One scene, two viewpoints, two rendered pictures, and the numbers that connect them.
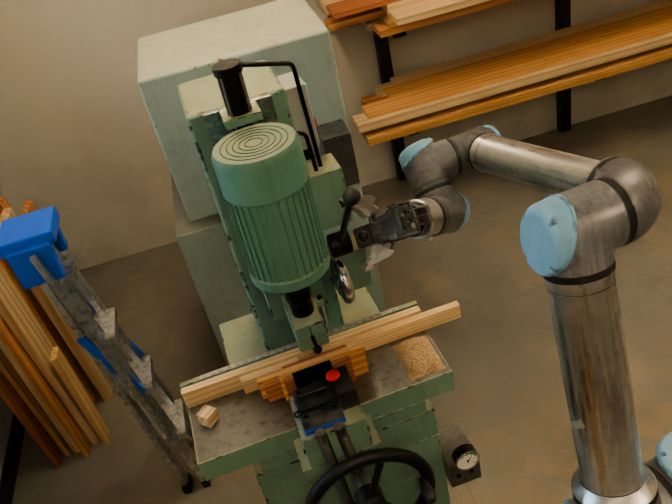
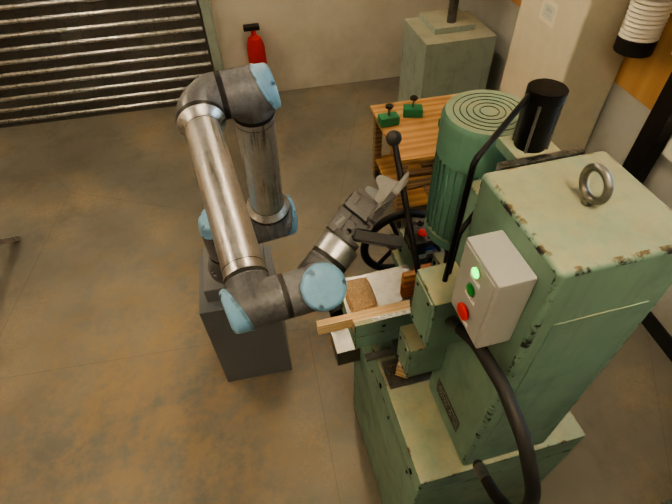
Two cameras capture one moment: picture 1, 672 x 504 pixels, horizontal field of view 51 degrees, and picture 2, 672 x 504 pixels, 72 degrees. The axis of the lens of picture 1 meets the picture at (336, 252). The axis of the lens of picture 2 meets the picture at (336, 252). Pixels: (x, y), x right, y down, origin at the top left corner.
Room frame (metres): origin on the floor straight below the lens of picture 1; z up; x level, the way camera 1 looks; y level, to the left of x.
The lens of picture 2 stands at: (2.01, -0.25, 1.97)
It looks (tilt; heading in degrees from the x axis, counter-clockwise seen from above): 47 degrees down; 176
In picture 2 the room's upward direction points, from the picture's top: 2 degrees counter-clockwise
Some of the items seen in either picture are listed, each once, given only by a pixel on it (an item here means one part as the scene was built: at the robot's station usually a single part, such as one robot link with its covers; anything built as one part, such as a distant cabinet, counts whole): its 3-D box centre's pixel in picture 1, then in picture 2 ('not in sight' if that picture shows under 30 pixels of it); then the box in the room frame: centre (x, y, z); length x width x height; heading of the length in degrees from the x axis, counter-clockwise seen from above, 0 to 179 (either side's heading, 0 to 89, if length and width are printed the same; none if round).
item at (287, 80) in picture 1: (296, 111); (488, 291); (1.59, 0.01, 1.40); 0.10 x 0.06 x 0.16; 9
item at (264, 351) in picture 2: not in sight; (248, 316); (0.79, -0.57, 0.28); 0.30 x 0.30 x 0.55; 6
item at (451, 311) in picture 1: (352, 346); (414, 305); (1.27, 0.01, 0.92); 0.55 x 0.02 x 0.04; 99
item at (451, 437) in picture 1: (456, 454); (343, 342); (1.15, -0.18, 0.58); 0.12 x 0.08 x 0.08; 9
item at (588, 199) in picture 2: not in sight; (595, 185); (1.54, 0.15, 1.55); 0.06 x 0.02 x 0.07; 9
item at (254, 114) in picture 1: (237, 102); (533, 137); (1.39, 0.12, 1.54); 0.08 x 0.08 x 0.17; 9
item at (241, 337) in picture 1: (318, 373); (453, 365); (1.38, 0.12, 0.76); 0.57 x 0.45 x 0.09; 9
